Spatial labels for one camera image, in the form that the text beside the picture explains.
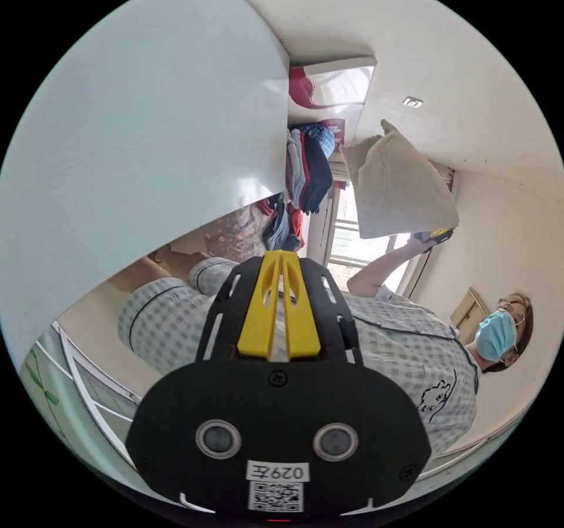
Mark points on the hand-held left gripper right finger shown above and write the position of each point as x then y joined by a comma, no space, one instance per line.
299,321

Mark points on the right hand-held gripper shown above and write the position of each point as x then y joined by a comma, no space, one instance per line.
436,241

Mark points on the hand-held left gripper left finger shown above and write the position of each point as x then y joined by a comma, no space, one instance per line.
257,316

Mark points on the beige sweater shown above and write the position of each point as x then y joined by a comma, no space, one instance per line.
396,189

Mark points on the person's right forearm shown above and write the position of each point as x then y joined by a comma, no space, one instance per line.
379,272

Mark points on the person's right hand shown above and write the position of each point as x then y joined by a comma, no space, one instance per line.
421,244

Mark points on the beige door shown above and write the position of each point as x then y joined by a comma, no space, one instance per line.
469,310

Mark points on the bed with printed sheet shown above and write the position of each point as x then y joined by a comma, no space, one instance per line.
233,233

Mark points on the window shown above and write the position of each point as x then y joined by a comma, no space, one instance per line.
348,246

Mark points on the heap of loose clothes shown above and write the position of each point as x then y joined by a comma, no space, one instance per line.
282,228

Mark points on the person's body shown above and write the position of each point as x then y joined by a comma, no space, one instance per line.
396,352

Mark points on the ceiling lamp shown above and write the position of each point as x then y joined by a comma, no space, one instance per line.
413,102

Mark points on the pile of clothes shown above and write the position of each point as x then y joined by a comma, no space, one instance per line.
310,171

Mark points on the white framed glass door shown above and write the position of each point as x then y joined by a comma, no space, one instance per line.
88,387

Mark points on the white cupboard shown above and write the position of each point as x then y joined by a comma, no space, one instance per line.
145,149

